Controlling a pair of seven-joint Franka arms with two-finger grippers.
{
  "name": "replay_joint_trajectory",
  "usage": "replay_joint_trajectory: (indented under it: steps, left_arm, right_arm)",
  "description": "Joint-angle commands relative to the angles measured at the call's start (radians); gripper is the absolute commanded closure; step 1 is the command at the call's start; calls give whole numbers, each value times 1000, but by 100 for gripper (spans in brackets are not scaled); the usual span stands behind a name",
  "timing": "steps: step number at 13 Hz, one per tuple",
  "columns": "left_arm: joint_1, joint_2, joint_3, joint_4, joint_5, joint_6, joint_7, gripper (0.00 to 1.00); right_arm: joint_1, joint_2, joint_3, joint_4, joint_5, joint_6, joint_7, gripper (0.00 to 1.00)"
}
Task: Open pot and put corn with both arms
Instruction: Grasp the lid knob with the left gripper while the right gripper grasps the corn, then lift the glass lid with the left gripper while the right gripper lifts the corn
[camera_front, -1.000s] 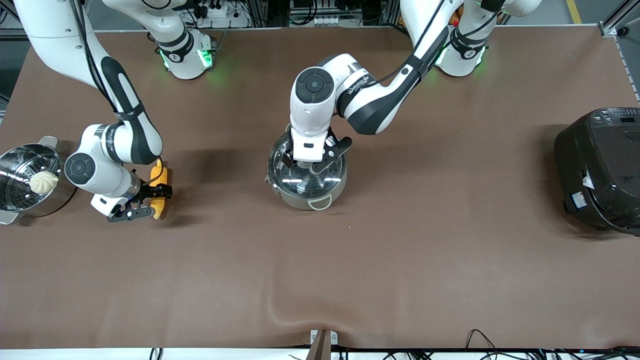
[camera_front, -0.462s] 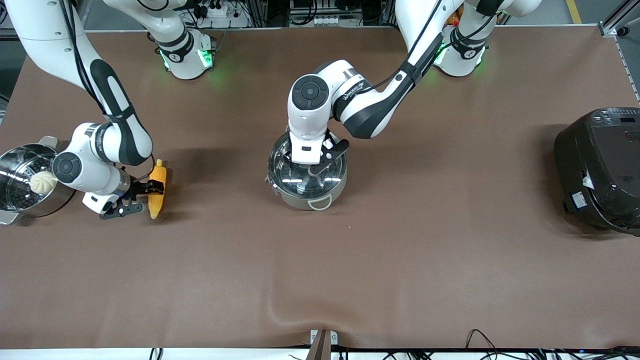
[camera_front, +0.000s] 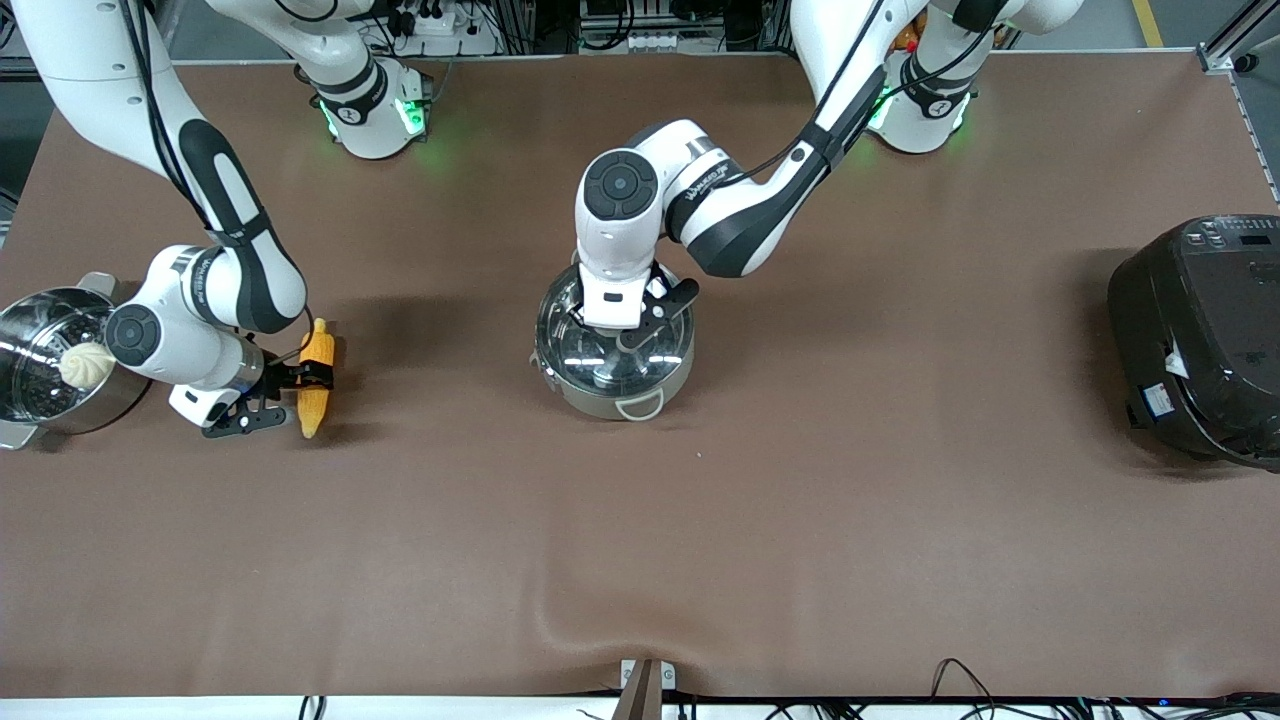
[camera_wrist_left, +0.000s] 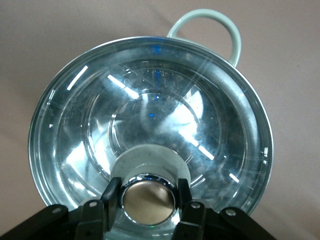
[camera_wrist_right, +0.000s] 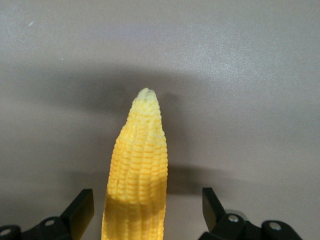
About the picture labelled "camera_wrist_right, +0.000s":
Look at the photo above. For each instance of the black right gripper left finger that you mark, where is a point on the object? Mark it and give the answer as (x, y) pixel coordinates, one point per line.
(80, 207)

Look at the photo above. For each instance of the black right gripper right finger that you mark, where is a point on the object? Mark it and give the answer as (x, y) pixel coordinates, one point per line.
(212, 212)

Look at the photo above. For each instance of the yellow corn cob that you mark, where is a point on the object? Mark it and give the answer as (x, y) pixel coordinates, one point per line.
(140, 175)

